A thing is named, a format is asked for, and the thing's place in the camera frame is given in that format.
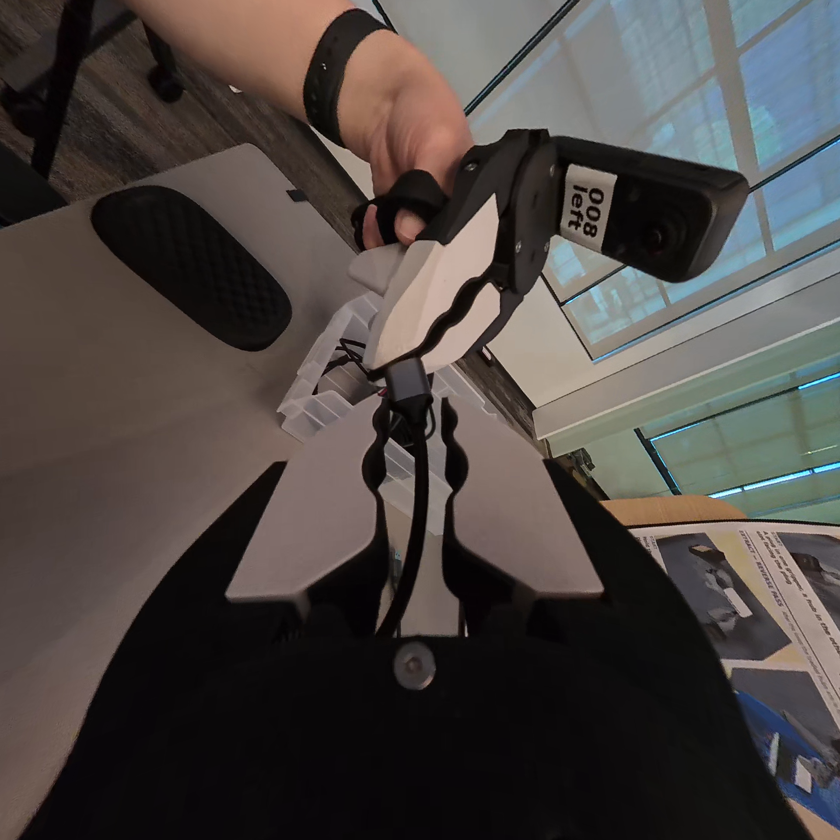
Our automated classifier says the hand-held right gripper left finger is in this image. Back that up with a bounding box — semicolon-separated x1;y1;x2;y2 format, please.
225;395;389;636

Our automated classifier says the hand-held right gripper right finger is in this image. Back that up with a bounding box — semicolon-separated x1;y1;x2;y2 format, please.
441;395;605;636

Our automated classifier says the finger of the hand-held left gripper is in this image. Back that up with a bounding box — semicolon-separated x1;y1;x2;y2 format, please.
364;196;501;370
425;283;505;373

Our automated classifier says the grey plug usb cable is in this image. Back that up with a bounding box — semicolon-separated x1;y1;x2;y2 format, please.
375;357;435;639

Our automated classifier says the clear plastic bin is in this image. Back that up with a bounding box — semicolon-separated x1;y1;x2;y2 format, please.
276;292;506;487

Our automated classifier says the person's left forearm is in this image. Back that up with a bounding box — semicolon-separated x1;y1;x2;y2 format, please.
125;0;358;126

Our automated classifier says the person's left hand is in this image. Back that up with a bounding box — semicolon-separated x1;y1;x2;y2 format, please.
341;29;475;250

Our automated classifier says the large window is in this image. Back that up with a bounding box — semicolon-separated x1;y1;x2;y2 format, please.
374;0;840;362

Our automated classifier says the black wristband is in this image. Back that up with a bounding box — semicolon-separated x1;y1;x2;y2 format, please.
303;8;392;148

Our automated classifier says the printed instruction sheet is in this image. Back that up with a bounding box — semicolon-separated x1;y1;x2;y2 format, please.
633;521;840;840

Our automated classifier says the black wrist rest pad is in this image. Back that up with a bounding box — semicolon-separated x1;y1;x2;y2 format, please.
91;185;293;352

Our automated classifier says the black office chair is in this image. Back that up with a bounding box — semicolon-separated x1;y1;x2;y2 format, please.
0;0;186;178

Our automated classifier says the tangle of assorted cables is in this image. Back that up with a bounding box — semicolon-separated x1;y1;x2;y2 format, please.
318;338;395;401

